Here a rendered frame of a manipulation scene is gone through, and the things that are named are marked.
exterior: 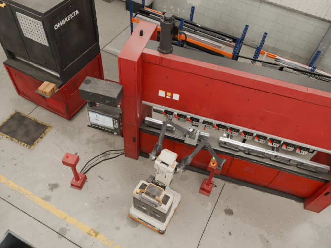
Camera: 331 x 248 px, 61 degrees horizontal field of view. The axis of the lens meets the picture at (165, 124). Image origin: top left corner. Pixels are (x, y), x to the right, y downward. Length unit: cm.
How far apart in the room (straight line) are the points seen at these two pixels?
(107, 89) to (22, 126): 281
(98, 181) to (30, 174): 116
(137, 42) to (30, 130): 308
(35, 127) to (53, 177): 120
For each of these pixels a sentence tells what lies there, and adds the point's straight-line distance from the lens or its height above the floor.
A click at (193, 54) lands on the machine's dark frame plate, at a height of 230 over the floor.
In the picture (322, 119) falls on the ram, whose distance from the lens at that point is 402.
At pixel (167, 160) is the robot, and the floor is 133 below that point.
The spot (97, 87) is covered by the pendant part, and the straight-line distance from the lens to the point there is 367.
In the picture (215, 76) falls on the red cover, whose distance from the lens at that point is 355.
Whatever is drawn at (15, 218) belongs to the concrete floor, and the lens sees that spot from 517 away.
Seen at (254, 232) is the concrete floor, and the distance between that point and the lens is 504.
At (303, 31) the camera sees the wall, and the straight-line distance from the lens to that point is 777.
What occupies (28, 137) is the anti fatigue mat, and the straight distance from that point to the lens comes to 589.
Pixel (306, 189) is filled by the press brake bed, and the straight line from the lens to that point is 520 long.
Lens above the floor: 450
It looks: 52 degrees down
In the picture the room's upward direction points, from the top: 7 degrees clockwise
